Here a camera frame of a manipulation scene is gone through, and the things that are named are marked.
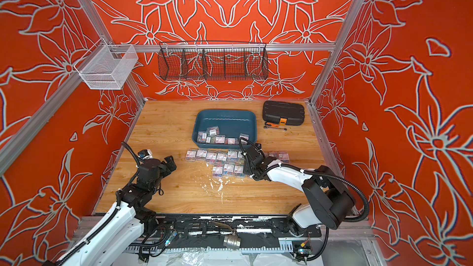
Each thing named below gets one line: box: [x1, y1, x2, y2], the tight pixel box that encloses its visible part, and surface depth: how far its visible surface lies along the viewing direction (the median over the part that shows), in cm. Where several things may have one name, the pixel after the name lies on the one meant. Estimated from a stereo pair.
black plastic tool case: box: [262, 100, 305, 126], surface depth 108 cm
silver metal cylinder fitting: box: [222, 234, 242, 250], surface depth 68 cm
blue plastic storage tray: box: [192, 109, 258, 150], surface depth 108 cm
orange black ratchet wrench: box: [263, 121, 288, 132], surface depth 108 cm
